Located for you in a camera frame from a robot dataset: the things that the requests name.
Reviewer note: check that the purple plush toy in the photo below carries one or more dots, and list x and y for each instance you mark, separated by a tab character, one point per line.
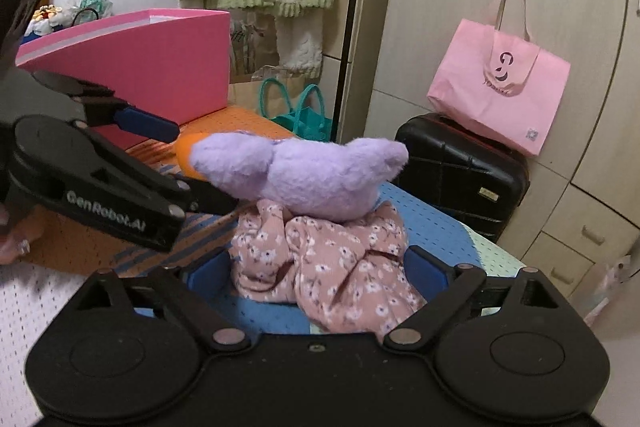
310	177

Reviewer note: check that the pink tote bag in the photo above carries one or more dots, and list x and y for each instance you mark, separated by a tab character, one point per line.
500	82

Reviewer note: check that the clear plastic bag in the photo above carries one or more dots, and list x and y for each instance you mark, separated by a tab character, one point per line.
612	282

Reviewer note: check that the crochet flower bouquet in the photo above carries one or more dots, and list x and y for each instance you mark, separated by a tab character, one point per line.
45	19

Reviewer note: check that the orange plush toy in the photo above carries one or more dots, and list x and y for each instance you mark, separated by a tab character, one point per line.
185	154

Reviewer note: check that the teal handbag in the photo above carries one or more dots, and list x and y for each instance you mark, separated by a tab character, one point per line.
307	119

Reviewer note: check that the black suitcase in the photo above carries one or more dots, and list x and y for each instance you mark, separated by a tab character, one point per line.
460	177

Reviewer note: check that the pink storage box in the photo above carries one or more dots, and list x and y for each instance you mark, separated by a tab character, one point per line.
150	62

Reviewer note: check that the cream knitted pajama pants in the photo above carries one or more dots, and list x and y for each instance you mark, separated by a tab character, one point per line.
297	42

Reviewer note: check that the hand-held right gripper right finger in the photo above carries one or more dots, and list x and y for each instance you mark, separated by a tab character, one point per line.
425	269

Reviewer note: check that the white green plastic bag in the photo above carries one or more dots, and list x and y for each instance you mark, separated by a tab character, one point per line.
90	4

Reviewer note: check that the patchwork blanket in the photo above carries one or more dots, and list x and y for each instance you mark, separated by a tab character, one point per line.
40	302

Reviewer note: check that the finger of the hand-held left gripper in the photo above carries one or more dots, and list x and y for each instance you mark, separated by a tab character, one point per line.
150	124
210	201

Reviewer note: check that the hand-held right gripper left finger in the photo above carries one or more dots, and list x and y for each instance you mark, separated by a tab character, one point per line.
210	274

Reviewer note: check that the person's left hand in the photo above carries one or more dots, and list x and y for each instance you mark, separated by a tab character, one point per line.
15	237

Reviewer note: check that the pink floral cloth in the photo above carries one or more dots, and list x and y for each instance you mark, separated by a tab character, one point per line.
340	267

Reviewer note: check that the brown paper bag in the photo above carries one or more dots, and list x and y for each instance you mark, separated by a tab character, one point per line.
245	92

